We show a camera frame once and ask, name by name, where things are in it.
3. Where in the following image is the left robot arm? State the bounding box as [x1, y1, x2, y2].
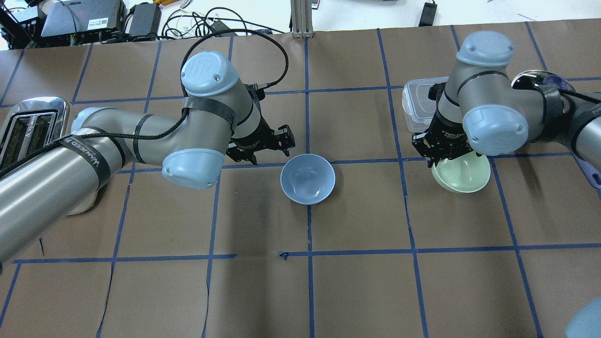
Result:
[0, 51, 295, 267]

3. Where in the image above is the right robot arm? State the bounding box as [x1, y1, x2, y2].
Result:
[412, 31, 601, 169]

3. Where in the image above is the black red computer box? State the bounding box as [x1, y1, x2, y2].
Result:
[41, 0, 126, 38]

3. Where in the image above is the clear plastic container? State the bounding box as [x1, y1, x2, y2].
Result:
[402, 77, 448, 133]

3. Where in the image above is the white chrome toaster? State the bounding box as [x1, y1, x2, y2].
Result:
[0, 96, 71, 169]

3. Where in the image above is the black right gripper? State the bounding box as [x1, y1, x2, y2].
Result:
[412, 111, 473, 168]

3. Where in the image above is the green bowl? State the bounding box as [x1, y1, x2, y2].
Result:
[431, 152, 492, 194]

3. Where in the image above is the black power adapter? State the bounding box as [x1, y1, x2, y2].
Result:
[418, 1, 438, 26]

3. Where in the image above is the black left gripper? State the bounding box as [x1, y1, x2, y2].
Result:
[226, 117, 296, 166]

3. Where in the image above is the blue bowl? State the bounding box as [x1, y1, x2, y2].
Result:
[279, 154, 336, 206]

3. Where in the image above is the dark blue saucepan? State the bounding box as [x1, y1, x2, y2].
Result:
[511, 70, 600, 190]

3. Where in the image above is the aluminium frame post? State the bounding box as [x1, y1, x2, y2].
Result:
[290, 0, 314, 39]

